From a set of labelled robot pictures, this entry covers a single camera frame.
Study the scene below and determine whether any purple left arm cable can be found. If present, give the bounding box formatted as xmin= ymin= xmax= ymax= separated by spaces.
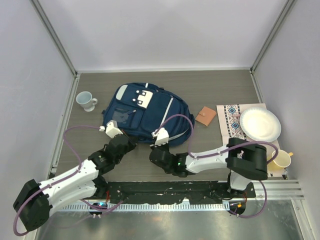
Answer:
xmin=12 ymin=124 xmax=125 ymax=237

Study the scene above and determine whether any navy blue student backpack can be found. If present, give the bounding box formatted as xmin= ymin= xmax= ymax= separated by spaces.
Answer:
xmin=102 ymin=82 xmax=195 ymax=147

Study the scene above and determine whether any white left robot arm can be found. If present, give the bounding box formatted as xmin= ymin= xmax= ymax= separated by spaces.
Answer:
xmin=13 ymin=134 xmax=138 ymax=236

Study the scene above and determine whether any white paper plate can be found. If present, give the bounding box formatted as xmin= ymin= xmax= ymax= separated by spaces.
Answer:
xmin=239 ymin=107 xmax=282 ymax=143

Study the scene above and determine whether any perforated metal rail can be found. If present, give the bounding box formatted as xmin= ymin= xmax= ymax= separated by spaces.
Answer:
xmin=60 ymin=200 xmax=230 ymax=212

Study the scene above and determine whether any light blue cup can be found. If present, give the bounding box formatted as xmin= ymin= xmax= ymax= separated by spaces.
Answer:
xmin=75 ymin=91 xmax=98 ymax=112

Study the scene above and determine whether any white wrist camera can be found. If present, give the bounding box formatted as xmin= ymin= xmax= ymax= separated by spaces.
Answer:
xmin=151 ymin=127 xmax=169 ymax=147
xmin=99 ymin=120 xmax=123 ymax=139

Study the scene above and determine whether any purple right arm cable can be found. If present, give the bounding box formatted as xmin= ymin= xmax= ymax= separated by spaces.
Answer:
xmin=157 ymin=113 xmax=280 ymax=219

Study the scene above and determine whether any yellow cup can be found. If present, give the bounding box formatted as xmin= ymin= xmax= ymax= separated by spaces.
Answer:
xmin=267 ymin=149 xmax=294 ymax=172

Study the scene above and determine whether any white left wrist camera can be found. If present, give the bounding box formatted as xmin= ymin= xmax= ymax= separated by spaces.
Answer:
xmin=99 ymin=120 xmax=123 ymax=139

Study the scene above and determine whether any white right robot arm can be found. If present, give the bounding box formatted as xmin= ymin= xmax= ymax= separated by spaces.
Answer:
xmin=149 ymin=137 xmax=268 ymax=198

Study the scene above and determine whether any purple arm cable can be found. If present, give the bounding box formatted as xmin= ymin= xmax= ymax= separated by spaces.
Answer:
xmin=12 ymin=124 xmax=125 ymax=237
xmin=157 ymin=113 xmax=280 ymax=219

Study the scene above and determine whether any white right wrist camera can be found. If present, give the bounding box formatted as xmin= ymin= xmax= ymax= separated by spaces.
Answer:
xmin=151 ymin=127 xmax=169 ymax=147

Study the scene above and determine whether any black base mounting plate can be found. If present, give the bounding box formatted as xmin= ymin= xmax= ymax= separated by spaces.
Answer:
xmin=100 ymin=181 xmax=256 ymax=205

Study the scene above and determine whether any patterned white placemat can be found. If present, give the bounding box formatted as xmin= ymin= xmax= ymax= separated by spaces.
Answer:
xmin=215 ymin=103 xmax=286 ymax=178

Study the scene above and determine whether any tan leather wallet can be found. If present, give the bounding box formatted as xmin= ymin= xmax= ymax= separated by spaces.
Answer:
xmin=195 ymin=106 xmax=217 ymax=127

